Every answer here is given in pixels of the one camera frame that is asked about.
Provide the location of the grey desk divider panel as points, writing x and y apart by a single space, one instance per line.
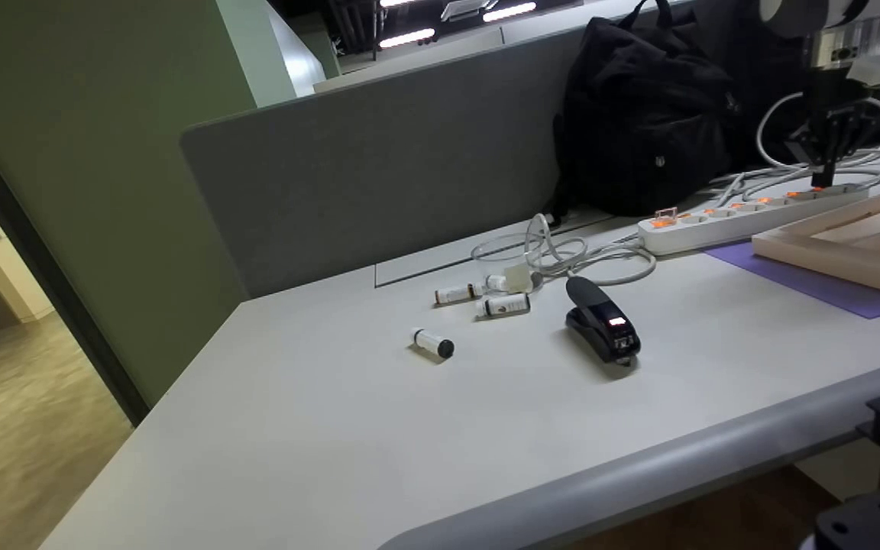
381 173

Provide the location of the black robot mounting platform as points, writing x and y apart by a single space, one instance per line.
869 522

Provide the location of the white cylinder with black cap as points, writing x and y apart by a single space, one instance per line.
431 344
504 304
455 295

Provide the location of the black stapler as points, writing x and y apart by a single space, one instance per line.
602 325

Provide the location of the white power strip orange switches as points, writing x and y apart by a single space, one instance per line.
703 226

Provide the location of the purple mat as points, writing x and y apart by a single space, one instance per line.
818 291

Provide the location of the black backpack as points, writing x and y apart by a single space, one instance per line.
643 122

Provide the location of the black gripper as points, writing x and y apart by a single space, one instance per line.
836 101

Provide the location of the light wooden tray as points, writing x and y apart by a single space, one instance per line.
846 267

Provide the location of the ceiling light strip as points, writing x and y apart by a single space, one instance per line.
507 11
406 38

